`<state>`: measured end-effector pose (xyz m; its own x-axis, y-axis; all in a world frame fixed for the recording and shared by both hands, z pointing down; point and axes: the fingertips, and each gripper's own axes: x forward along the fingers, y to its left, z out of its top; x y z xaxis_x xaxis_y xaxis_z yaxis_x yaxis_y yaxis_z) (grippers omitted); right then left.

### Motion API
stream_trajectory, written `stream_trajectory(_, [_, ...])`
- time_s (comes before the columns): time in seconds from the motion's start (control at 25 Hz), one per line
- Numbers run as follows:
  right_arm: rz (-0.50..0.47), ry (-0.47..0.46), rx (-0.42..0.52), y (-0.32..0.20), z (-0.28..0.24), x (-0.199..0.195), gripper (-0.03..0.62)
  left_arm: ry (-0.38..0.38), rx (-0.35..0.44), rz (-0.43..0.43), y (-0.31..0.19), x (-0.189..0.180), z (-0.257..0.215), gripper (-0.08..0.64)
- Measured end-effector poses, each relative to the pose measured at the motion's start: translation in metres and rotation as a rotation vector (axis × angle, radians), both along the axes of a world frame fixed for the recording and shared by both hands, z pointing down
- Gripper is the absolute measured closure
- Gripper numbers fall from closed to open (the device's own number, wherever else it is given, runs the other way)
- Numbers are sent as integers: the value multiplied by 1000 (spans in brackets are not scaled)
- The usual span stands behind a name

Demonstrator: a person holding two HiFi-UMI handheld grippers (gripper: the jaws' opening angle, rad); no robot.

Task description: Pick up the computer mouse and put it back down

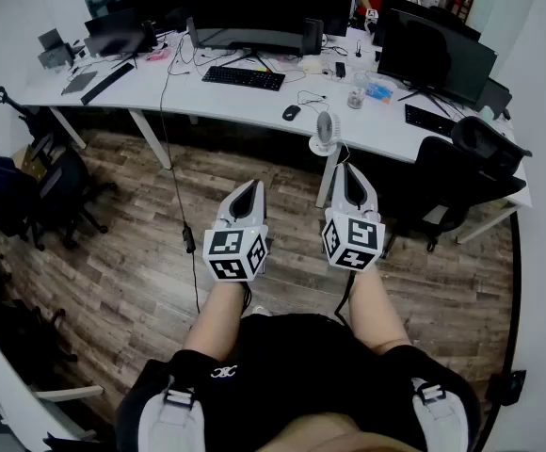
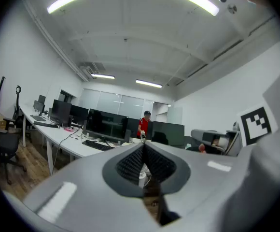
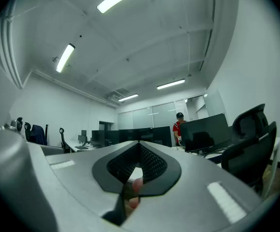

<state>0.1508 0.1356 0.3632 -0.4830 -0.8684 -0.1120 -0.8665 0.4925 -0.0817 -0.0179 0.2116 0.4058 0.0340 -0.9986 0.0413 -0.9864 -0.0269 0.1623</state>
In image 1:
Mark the person's black shirt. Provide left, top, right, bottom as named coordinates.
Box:
left=115, top=312, right=482, bottom=452

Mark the hand-held gripper cable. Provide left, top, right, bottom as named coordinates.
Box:
left=238, top=280, right=253, bottom=315
left=332, top=270, right=357, bottom=325

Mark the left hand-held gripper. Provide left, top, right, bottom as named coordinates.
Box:
left=201, top=180, right=270, bottom=283

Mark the clear plastic jar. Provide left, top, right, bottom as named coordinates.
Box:
left=346, top=71, right=370, bottom=110

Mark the blue packet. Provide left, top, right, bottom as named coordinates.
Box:
left=365, top=81, right=394, bottom=105

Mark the long black hanging cable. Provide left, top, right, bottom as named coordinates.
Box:
left=159, top=30, right=202, bottom=315

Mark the black mini computer box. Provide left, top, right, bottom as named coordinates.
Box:
left=303, top=18, right=325, bottom=56

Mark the wide curved black monitor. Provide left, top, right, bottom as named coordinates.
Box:
left=186, top=0, right=310, bottom=73

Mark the black box on pole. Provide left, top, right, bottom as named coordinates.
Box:
left=486, top=369, right=528, bottom=408

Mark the dark blue jacket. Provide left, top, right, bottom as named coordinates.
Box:
left=0, top=151, right=40, bottom=238

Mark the grey shoulder strap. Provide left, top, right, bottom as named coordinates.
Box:
left=410, top=377, right=471, bottom=452
left=137, top=375, right=207, bottom=452

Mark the long black bar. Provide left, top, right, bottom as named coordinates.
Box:
left=79, top=61, right=137, bottom=107

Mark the grey mini computer box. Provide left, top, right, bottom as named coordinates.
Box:
left=475, top=76, right=514, bottom=116

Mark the grey tablet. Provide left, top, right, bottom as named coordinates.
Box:
left=60, top=69, right=100, bottom=97

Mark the white desk fan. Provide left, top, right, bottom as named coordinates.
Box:
left=308, top=110, right=345, bottom=156

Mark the person's right forearm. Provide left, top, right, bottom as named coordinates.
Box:
left=347, top=265, right=414, bottom=356

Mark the black keyboard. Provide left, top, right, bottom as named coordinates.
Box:
left=201, top=65, right=287, bottom=93
left=404, top=103, right=458, bottom=138

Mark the left hand-held gripper cable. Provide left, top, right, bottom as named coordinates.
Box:
left=238, top=280, right=253, bottom=315

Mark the black mouse cable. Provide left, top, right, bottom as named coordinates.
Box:
left=297, top=89, right=329, bottom=113

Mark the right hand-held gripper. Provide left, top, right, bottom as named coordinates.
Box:
left=322, top=161, right=387, bottom=273

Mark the person's left forearm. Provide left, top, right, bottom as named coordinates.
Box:
left=182, top=278, right=251, bottom=363

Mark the black power brick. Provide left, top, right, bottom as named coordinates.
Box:
left=181, top=222, right=198, bottom=255

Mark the black stand pole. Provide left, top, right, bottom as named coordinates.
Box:
left=478, top=209, right=524, bottom=452

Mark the grey desk device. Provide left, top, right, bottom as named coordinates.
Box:
left=36, top=27, right=77, bottom=71

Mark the black office chair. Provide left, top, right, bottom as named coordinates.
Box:
left=0, top=247, right=79, bottom=385
left=383, top=115, right=534, bottom=253
left=0, top=132, right=119, bottom=253

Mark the right hand-held gripper cable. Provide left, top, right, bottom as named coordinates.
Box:
left=332, top=270, right=357, bottom=325

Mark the white desk leg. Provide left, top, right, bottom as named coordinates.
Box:
left=48, top=105, right=88, bottom=151
left=314, top=147, right=345, bottom=209
left=455, top=202, right=522, bottom=246

